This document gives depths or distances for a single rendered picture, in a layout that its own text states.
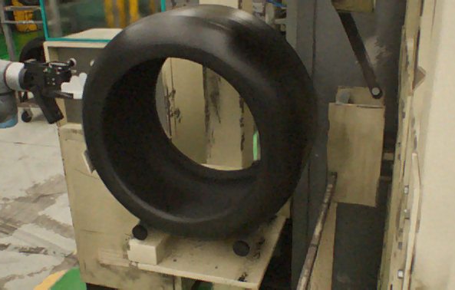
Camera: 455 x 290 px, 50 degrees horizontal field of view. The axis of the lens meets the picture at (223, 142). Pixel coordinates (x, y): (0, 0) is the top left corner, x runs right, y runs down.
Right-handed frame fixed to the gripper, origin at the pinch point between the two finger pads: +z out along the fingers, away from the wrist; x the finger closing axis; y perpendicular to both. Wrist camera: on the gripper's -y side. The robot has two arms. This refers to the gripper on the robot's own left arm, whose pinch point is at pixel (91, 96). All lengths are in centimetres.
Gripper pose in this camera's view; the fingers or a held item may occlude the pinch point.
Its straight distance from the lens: 136.2
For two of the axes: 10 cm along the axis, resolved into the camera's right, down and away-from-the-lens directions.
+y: 0.6, -9.2, -3.8
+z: 9.5, 1.8, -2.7
